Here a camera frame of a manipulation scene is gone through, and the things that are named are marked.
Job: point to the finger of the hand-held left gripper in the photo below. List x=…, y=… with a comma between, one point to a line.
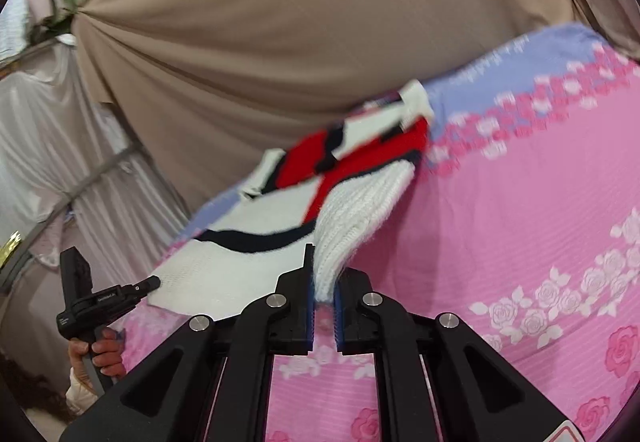
x=147, y=284

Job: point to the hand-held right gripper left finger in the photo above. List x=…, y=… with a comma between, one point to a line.
x=310, y=317

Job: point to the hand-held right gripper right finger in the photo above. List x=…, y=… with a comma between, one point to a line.
x=340, y=317

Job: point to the white red knitted sweater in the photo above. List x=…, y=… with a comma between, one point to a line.
x=350, y=202

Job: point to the person's left forearm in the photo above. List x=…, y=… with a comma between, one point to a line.
x=80, y=394

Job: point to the person's left hand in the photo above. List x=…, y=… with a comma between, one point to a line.
x=102, y=352

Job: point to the white satin curtain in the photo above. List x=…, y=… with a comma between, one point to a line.
x=65, y=162

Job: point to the pink floral bed sheet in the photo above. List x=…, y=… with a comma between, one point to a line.
x=500, y=247

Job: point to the beige curtain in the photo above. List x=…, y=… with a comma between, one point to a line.
x=300, y=37

